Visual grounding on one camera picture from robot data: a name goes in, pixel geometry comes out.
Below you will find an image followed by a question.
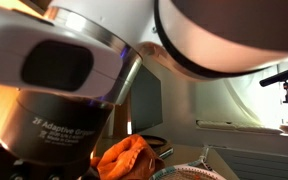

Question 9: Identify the black computer monitor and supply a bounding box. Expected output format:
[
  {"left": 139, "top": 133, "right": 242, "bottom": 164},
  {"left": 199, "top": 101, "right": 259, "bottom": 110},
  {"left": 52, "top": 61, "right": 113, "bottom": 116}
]
[{"left": 130, "top": 66, "right": 163, "bottom": 133}]

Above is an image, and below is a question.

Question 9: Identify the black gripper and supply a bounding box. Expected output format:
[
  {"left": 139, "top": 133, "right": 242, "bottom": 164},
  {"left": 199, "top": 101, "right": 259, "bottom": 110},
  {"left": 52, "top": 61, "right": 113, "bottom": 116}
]
[{"left": 0, "top": 90, "right": 113, "bottom": 180}]

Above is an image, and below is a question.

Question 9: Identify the white curtain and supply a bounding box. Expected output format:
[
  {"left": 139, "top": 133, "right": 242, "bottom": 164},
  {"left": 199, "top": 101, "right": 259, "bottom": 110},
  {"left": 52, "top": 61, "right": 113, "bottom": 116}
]
[{"left": 224, "top": 65, "right": 288, "bottom": 127}]

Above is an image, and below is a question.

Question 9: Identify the white tennis racket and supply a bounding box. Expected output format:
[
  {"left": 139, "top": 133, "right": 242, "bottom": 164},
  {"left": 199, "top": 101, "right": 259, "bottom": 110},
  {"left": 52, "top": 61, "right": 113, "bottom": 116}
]
[{"left": 149, "top": 147, "right": 226, "bottom": 180}]

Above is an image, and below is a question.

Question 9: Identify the round black framed object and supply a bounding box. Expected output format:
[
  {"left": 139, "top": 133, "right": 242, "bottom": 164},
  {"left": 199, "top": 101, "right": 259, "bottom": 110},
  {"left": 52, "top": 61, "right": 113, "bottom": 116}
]
[{"left": 143, "top": 135, "right": 174, "bottom": 159}]

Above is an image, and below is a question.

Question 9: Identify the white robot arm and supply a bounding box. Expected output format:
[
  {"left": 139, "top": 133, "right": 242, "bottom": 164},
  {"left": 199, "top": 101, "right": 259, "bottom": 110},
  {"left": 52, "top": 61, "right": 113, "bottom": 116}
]
[{"left": 0, "top": 0, "right": 288, "bottom": 180}]

